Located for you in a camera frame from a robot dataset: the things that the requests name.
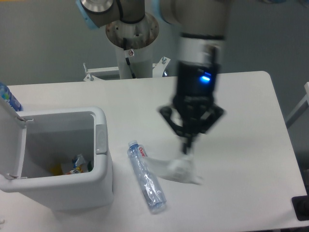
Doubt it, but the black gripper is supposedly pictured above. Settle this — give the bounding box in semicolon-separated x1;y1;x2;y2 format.
159;46;225;155

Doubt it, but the white plastic bag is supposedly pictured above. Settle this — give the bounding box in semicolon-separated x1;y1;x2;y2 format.
143;153;203;185

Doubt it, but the clear plastic water bottle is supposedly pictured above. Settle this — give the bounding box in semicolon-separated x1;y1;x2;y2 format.
127;140;167;214

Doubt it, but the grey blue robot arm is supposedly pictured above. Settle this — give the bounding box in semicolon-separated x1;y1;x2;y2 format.
76;0;232;155

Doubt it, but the colourful trash in bin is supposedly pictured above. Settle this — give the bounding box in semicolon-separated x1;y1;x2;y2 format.
49;154;94;176

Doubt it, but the white plastic trash can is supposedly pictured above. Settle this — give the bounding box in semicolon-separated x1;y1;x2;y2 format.
0;100;113;210

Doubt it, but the black device at table edge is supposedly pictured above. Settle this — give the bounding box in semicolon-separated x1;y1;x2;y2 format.
292;195;309;221

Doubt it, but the blue labelled bottle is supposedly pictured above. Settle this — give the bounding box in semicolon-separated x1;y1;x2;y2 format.
0;83;24;112

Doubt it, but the white metal base frame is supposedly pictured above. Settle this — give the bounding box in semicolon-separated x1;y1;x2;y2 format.
83;57;171;82

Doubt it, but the black cable on pedestal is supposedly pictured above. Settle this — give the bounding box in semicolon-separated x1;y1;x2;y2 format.
123;37;137;79

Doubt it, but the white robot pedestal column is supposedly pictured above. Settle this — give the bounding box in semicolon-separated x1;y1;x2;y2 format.
106;13;159;71

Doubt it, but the white frame right edge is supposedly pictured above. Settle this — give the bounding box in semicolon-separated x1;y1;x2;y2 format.
285;82;309;129

